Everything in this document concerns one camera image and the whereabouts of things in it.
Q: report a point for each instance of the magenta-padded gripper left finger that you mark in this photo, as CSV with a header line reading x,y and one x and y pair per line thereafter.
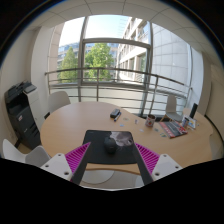
x,y
77,159

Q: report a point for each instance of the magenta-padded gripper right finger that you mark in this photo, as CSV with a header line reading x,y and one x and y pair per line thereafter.
x,y
148,159

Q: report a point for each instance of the black computer mouse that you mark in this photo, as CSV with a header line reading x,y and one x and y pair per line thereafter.
x,y
110,146

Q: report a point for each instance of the black cat-print mouse pad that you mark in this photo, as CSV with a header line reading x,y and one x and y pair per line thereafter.
x,y
100,146

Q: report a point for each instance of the red and blue magazine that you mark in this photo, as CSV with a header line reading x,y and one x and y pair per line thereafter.
x,y
172,129

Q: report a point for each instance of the blue marker pen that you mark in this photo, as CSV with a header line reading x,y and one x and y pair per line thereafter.
x,y
117,117

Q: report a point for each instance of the white colourful booklet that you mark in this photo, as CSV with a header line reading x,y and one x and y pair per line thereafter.
x,y
192,123

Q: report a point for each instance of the black whiteboard eraser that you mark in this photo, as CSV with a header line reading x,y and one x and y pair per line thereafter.
x,y
115,113

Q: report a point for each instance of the tall black speaker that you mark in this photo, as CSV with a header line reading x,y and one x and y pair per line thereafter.
x,y
193,110

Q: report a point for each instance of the black and white office printer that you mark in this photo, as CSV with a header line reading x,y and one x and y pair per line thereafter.
x,y
21,116

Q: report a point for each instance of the metal window railing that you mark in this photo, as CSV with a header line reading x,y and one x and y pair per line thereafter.
x,y
97,88

